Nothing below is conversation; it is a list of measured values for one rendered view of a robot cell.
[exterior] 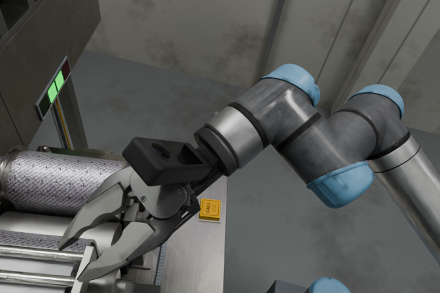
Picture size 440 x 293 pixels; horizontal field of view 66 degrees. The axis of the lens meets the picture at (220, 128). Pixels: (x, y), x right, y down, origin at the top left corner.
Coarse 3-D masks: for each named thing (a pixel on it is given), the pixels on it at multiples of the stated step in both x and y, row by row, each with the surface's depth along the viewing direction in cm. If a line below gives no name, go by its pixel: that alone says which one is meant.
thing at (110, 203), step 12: (108, 192) 38; (120, 192) 38; (96, 204) 38; (108, 204) 38; (120, 204) 38; (84, 216) 37; (96, 216) 37; (108, 216) 42; (72, 228) 37; (84, 228) 37; (60, 240) 37; (72, 240) 37
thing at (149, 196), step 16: (208, 144) 40; (208, 160) 41; (224, 160) 40; (208, 176) 44; (144, 192) 38; (160, 192) 38; (176, 192) 38; (192, 192) 38; (160, 208) 37; (176, 208) 37; (192, 208) 41
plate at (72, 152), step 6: (36, 150) 111; (54, 150) 111; (60, 150) 112; (66, 150) 112; (72, 150) 112; (78, 150) 113; (84, 156) 111; (90, 156) 112; (96, 156) 112; (102, 156) 112; (108, 156) 113; (114, 156) 113; (120, 156) 113
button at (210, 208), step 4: (204, 200) 118; (208, 200) 118; (212, 200) 119; (216, 200) 119; (200, 204) 117; (204, 204) 117; (208, 204) 117; (212, 204) 118; (216, 204) 118; (220, 204) 118; (204, 208) 116; (208, 208) 116; (212, 208) 116; (216, 208) 117; (220, 208) 117; (200, 212) 115; (204, 212) 115; (208, 212) 115; (212, 212) 115; (216, 212) 116; (200, 216) 114; (204, 216) 114; (208, 216) 114; (212, 216) 114; (216, 216) 114
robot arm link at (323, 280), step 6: (318, 282) 84; (324, 282) 84; (330, 282) 84; (336, 282) 85; (312, 288) 83; (318, 288) 82; (324, 288) 83; (330, 288) 83; (336, 288) 83; (342, 288) 84
